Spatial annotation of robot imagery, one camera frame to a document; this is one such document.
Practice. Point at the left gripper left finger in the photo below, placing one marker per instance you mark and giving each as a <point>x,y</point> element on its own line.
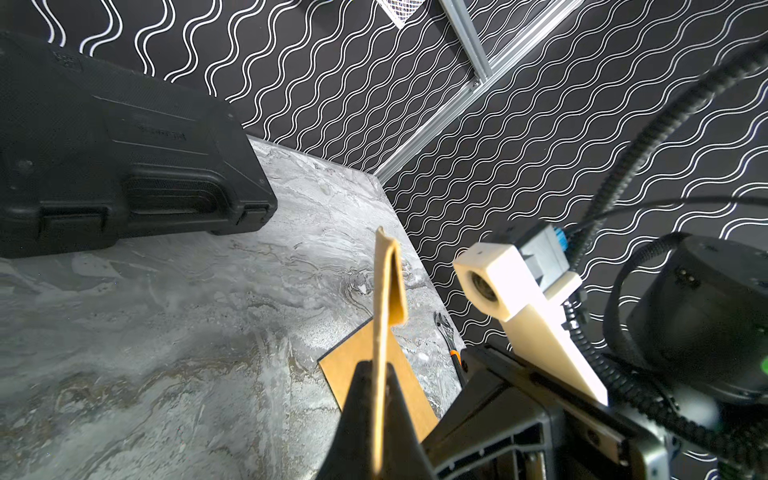
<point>349,456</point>

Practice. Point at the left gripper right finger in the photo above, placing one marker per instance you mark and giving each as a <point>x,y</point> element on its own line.
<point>403,455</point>

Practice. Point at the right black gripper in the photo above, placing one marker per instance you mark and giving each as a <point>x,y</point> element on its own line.
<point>512,420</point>

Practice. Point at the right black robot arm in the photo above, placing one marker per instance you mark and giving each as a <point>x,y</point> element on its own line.
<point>685,325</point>

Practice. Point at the black plastic tool case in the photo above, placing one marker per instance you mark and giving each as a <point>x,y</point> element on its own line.
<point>92,153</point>

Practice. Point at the orange handled adjustable wrench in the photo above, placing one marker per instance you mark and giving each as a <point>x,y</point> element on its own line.
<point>444,327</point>

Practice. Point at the white wire mesh basket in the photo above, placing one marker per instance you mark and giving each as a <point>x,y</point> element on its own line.
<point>400,11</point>

